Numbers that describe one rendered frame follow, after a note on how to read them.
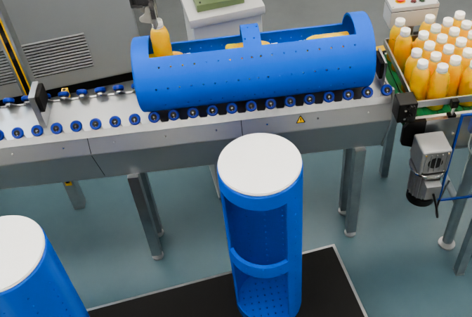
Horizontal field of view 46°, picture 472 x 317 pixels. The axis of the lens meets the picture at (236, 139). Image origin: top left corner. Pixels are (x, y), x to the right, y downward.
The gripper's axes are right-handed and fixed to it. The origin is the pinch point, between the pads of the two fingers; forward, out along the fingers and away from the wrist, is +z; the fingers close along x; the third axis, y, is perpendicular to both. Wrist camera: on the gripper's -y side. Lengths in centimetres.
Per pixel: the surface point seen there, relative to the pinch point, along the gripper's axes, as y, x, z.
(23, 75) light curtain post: 66, -30, 37
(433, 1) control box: -110, -26, 22
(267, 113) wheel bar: -36, 11, 39
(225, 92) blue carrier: -20.7, 14.0, 24.0
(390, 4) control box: -93, -27, 22
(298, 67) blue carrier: -48, 13, 17
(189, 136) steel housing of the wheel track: -4.9, 13.1, 44.9
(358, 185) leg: -76, 9, 92
